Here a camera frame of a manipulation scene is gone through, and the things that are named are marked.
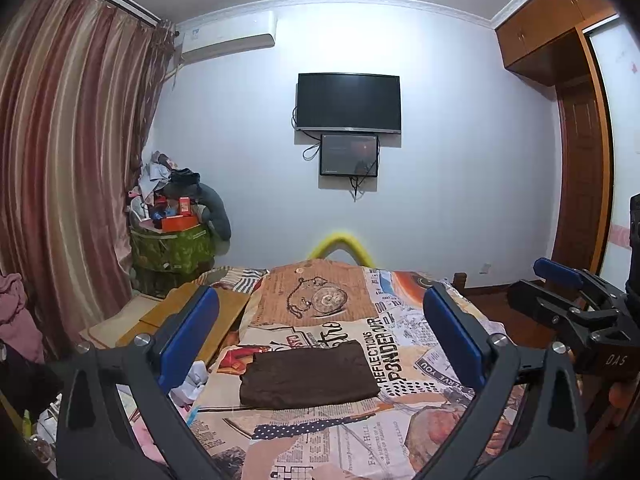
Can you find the wooden overhead cabinet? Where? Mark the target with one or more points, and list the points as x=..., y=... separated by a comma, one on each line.
x=545, y=20

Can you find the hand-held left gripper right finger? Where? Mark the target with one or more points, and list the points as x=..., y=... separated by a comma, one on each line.
x=452, y=335

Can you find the pink cloth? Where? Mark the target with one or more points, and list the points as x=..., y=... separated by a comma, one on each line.
x=17, y=315

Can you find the printed bedspread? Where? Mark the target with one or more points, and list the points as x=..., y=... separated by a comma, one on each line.
x=325, y=435

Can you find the white crumpled cloth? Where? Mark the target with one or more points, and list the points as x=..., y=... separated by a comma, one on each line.
x=192, y=385

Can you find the striped curtain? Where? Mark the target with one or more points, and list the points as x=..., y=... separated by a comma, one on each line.
x=65, y=160

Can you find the wooden bed post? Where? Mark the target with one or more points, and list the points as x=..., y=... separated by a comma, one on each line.
x=460, y=281

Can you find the brown shirt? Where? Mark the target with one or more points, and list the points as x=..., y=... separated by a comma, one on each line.
x=310, y=375

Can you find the black wall television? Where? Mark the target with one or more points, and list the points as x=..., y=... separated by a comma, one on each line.
x=347, y=102

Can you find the wooden lap desk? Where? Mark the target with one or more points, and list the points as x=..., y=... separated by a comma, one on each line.
x=170, y=310

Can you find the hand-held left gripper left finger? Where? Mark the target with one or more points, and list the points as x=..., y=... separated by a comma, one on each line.
x=187, y=330

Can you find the yellow foam tube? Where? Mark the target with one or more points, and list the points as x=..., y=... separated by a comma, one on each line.
x=340, y=237

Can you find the pile of clothes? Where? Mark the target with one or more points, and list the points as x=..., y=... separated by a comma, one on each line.
x=160, y=175

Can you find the white air conditioner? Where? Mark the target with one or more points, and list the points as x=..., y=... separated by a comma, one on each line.
x=227, y=35

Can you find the orange box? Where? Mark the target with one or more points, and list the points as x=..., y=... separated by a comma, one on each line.
x=178, y=223

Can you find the small black monitor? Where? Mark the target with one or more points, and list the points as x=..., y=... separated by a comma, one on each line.
x=347, y=155

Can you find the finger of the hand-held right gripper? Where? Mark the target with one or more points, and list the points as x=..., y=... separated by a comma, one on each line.
x=540, y=302
x=555, y=270

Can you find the small orange carton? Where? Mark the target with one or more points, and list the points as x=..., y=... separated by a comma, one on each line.
x=185, y=206

